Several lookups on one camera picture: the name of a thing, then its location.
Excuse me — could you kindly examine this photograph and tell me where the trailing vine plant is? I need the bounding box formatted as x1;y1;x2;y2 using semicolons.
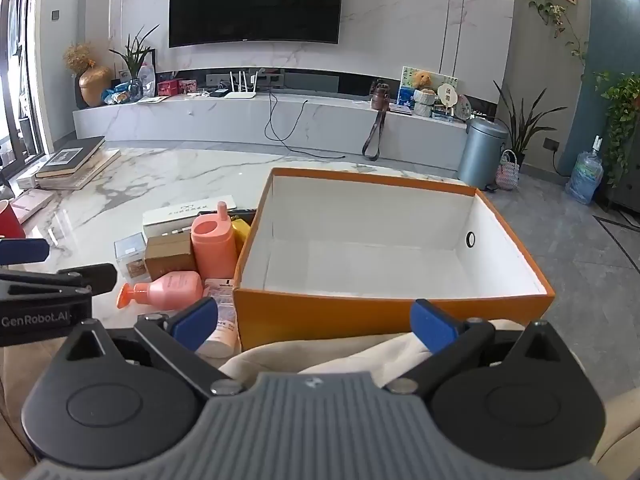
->
524;0;589;81

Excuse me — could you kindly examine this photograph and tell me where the pink lotion bottle orange cap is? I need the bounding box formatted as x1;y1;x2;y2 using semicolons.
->
116;270;205;310

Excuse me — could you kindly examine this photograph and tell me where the long-leaf potted plant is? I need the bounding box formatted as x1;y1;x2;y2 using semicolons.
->
492;79;549;169

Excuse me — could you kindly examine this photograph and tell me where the blue water jug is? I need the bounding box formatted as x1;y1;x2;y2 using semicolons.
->
565;135;606;206

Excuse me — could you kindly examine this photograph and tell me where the dark cabinet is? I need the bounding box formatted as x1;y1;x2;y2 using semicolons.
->
604;179;640;217

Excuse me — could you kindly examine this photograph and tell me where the yellow tape measure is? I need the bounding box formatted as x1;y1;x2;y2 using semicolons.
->
230;215;252;261

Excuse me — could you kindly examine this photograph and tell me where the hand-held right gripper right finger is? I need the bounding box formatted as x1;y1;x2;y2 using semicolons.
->
384;299;577;397

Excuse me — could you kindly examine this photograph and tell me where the pink woven bag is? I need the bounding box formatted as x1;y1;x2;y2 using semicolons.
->
495;149;521;192

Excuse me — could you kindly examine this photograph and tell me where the beige cloth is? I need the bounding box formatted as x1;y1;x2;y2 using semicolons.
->
218;317;640;480

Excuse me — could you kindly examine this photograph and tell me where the grey metal trash bin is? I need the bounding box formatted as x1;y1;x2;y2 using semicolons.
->
457;117;510;191

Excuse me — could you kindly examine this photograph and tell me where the orange cardboard box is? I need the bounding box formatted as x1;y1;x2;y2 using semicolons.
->
233;167;556;353

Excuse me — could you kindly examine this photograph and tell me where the green plant in glass vase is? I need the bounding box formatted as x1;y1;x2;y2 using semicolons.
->
108;24;161;101

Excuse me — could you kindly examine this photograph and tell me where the black flat television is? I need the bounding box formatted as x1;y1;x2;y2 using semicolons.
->
167;0;346;49

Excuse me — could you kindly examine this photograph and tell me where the leafy green potted plant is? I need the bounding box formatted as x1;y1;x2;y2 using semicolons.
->
594;70;640;187

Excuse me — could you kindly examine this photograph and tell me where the gold vase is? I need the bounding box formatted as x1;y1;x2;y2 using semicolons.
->
78;65;115;109

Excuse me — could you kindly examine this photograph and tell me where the white router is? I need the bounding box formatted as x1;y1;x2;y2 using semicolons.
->
223;70;260;100

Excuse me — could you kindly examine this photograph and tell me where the dried flower bunch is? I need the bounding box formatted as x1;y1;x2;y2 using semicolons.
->
63;42;96;77

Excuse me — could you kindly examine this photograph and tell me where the pink notebook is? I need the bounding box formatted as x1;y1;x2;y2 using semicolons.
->
10;187;56;224

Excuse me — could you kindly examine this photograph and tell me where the red cup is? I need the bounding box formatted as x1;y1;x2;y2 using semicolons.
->
0;199;26;241

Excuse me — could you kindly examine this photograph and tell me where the black cable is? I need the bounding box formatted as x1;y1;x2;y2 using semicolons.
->
264;90;362;162

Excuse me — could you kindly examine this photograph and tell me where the white lotion tube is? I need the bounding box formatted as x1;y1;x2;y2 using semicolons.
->
197;277;241;359

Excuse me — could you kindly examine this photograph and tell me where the clear plastic box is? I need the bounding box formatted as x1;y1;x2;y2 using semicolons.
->
113;233;149;282

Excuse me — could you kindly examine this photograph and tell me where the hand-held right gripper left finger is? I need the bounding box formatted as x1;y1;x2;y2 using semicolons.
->
50;297;246;401

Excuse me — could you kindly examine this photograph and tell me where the round white hand fan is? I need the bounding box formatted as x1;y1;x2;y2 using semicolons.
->
435;83;459;112

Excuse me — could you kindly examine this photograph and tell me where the pink tumbler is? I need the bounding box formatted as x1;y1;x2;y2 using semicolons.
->
191;201;239;286

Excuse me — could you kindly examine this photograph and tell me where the white marble television cabinet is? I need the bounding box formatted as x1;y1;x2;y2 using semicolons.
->
72;91;472;172

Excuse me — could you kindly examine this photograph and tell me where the small brown cardboard box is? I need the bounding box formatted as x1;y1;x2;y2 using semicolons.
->
144;232;197;281

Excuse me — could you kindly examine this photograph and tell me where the long white box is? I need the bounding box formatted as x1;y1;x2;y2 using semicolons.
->
142;193;259;241

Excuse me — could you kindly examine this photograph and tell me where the blue snack packet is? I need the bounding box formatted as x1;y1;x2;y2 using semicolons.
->
102;82;134;106

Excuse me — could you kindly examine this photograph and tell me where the flower picture board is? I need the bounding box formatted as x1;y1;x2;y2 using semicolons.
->
397;65;459;111

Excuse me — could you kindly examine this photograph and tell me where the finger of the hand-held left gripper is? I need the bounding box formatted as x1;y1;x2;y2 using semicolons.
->
0;262;119;303
0;238;50;264

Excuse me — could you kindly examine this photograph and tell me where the dark hardcover book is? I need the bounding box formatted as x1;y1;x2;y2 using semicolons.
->
35;136;107;179

